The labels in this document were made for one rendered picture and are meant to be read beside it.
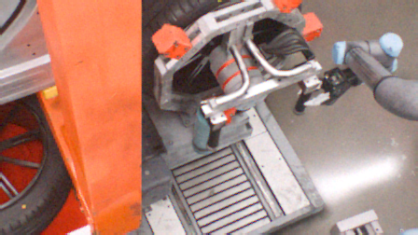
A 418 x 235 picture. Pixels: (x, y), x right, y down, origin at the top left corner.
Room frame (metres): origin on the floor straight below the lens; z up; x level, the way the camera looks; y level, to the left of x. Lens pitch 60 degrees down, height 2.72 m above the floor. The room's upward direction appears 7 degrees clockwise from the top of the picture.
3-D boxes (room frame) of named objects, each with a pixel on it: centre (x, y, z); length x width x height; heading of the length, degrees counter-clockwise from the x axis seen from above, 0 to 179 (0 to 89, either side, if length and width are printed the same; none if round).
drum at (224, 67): (1.18, -0.17, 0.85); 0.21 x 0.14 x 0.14; 31
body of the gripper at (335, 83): (1.20, -0.52, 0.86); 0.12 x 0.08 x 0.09; 121
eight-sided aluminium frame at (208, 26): (1.24, -0.14, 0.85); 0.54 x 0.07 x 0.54; 121
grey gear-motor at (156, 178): (1.09, 0.18, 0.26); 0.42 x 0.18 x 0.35; 31
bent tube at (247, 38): (1.19, -0.28, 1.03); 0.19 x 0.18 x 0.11; 31
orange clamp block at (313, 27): (1.41, -0.40, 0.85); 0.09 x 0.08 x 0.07; 121
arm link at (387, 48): (1.28, -0.64, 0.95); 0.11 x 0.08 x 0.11; 102
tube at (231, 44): (1.09, -0.11, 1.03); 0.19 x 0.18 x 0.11; 31
